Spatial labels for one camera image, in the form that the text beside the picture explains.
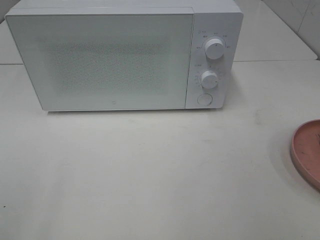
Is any round white door button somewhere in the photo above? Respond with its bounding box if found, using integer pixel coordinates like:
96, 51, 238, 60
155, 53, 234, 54
197, 93, 213, 106

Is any pink round plate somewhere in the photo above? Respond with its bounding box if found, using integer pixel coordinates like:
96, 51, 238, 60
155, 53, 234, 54
290, 119, 320, 191

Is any lower white microwave knob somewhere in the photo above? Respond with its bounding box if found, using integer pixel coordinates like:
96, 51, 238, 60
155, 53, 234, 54
200, 71, 219, 89

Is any white microwave knob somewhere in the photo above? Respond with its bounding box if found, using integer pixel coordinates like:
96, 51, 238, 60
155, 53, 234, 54
200, 71, 219, 89
204, 37, 226, 60

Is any white microwave oven body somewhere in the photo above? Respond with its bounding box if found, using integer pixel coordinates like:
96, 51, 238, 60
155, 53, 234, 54
5, 0, 244, 111

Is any upper white microwave knob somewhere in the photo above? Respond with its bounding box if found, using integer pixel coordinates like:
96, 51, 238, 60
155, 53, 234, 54
204, 37, 226, 60

